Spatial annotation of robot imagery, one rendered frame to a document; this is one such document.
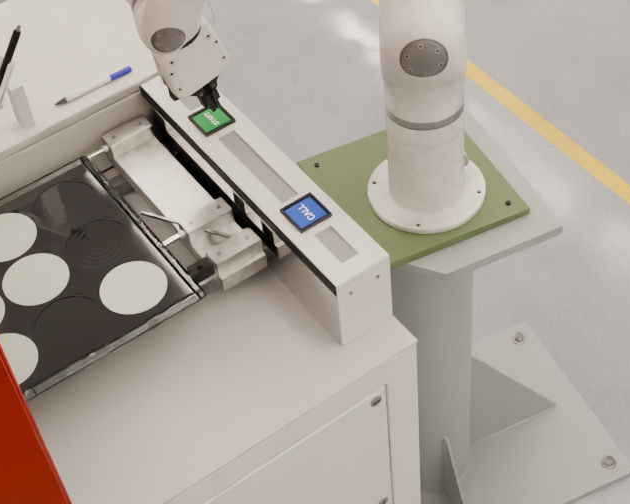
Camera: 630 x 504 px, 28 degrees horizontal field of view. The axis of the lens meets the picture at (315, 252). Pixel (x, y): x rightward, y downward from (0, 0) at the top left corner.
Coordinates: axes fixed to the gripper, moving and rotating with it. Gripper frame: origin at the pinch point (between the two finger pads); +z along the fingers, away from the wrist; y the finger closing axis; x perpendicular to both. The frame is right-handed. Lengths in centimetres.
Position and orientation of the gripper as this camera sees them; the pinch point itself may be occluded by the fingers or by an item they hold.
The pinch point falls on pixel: (208, 96)
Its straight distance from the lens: 197.5
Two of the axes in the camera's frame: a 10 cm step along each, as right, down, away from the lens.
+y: 7.8, -6.1, 1.6
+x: -5.8, -5.9, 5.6
